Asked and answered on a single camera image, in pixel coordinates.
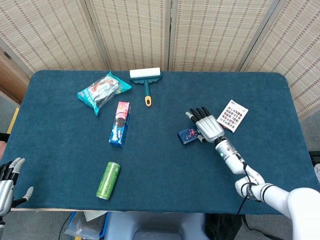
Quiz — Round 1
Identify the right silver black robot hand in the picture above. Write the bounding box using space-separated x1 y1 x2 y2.
185 106 225 144

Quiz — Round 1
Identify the white spiral notebook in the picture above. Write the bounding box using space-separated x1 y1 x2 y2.
84 210 108 222

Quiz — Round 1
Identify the white patterned card pack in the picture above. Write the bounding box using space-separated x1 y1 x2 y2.
216 99 250 134

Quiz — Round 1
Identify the blue plastic storage bin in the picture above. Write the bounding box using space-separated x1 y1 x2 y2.
64 211 109 240

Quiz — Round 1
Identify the teal snack bag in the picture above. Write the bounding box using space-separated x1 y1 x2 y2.
76 71 133 116

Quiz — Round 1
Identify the bamboo folding screen panel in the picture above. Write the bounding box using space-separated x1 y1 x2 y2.
169 0 280 73
239 0 320 117
0 0 108 76
84 0 173 72

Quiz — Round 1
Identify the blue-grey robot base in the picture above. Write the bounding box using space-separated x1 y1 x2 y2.
104 211 207 240

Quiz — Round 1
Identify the brown wooden cabinet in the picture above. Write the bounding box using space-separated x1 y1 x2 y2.
0 48 31 107

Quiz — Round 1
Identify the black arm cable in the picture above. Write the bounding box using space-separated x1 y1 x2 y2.
236 152 254 216

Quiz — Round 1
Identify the black device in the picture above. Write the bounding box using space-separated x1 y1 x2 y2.
308 150 320 166

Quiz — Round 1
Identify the black backpack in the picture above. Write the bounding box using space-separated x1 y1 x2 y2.
204 213 247 240

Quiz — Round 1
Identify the blue glasses case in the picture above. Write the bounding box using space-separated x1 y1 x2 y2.
177 126 205 145

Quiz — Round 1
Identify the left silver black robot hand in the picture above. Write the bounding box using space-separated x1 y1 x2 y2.
0 157 34 217

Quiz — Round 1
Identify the teal lint roller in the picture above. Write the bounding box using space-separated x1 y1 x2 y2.
128 66 164 108

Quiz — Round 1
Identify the blue table cloth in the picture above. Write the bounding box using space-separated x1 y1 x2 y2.
1 69 320 216

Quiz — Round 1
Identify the green drink can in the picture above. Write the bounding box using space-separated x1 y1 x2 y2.
96 161 122 200

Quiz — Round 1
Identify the blue cookie package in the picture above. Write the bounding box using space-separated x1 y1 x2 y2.
108 101 132 148

